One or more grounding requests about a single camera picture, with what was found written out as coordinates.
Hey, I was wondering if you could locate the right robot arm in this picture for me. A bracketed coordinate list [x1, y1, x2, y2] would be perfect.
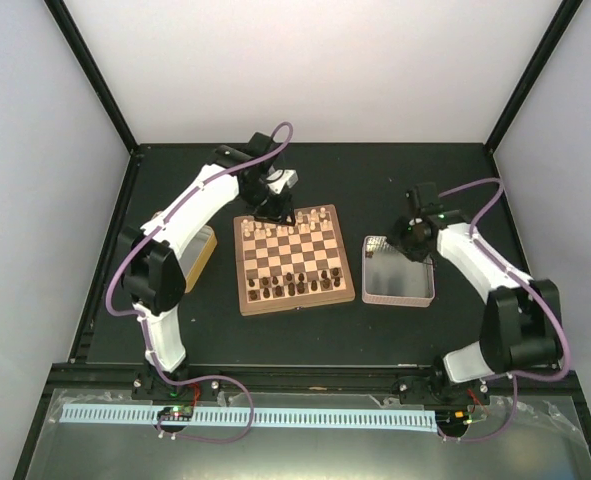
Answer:
[386, 183, 571, 403]

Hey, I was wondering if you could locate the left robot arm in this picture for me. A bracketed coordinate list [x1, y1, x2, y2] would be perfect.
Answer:
[105, 132, 298, 399]

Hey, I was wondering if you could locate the wooden chess board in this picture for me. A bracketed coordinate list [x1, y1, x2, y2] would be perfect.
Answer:
[233, 204, 355, 316]

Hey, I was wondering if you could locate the pink metal tin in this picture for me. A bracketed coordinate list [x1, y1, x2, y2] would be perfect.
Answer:
[362, 235, 435, 308]

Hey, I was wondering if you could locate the gold metal tin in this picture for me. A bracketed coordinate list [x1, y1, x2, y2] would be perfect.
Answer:
[179, 225, 218, 294]

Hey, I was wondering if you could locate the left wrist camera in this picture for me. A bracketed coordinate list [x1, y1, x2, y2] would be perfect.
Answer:
[265, 169, 299, 195]

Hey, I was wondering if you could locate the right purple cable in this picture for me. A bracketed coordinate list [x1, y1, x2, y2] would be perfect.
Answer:
[437, 177, 574, 444]

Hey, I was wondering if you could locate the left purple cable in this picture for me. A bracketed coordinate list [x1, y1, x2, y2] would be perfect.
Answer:
[104, 121, 295, 381]

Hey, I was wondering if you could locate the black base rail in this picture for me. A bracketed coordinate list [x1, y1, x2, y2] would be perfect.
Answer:
[49, 363, 581, 401]

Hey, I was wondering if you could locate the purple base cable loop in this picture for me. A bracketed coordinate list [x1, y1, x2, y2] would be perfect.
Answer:
[154, 374, 255, 445]

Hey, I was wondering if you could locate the black frame post right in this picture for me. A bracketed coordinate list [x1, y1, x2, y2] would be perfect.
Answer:
[484, 0, 583, 154]

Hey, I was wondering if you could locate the blue cable duct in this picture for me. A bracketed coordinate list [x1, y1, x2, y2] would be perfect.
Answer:
[59, 404, 437, 433]

